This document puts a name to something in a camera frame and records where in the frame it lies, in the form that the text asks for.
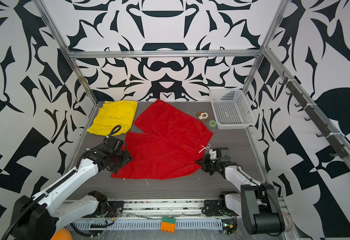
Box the red shorts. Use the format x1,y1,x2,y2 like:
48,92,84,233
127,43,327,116
111,100,213,180

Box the yellow shorts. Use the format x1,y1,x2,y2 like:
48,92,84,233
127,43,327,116
87,101,138,136

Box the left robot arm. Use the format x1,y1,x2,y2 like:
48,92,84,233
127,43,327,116
2,137,133,240

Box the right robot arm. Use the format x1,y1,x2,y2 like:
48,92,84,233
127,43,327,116
196,147,286,237

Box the green tape roll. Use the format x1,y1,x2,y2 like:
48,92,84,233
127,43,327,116
209,120,217,128

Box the brown white plush toy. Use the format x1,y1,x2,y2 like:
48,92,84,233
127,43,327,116
197,112,210,122

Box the white plastic basket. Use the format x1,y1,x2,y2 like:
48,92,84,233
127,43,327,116
209,89,257,130

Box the green circuit board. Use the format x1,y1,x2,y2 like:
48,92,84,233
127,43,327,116
222,219,238,235

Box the orange green toy block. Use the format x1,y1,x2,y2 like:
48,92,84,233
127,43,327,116
161,217,176,234

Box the orange shark plush toy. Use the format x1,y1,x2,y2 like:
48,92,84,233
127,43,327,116
51,228,73,240

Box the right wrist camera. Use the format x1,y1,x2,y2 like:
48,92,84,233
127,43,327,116
209,149,218,160

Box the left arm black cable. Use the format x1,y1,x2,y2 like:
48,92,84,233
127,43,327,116
0,124,122,240

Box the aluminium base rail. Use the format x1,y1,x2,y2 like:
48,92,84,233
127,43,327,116
57,197,290,221

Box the white slotted cable duct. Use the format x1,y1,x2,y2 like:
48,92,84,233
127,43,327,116
73,219,223,231

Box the grey wall hook rack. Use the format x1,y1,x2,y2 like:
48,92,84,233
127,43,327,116
279,72,349,159

